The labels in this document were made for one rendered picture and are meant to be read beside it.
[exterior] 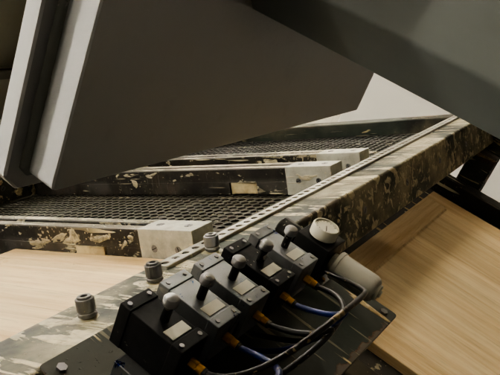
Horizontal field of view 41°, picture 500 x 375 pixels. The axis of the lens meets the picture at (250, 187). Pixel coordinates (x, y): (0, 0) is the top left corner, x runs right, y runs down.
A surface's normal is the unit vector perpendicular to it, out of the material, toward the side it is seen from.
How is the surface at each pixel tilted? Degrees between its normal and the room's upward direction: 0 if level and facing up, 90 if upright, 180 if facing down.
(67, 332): 58
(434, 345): 90
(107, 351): 90
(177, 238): 90
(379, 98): 90
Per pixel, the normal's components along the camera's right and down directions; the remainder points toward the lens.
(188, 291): 0.33, -0.83
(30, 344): -0.14, -0.97
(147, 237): -0.55, 0.23
